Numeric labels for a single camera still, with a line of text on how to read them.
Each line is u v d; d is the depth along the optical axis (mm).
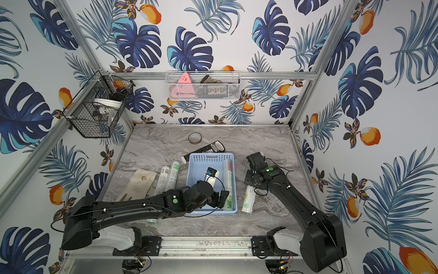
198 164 1002
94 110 904
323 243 394
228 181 901
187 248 761
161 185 891
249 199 764
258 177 577
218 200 661
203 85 923
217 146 1094
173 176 928
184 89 902
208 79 904
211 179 648
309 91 997
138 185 926
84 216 416
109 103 795
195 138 1143
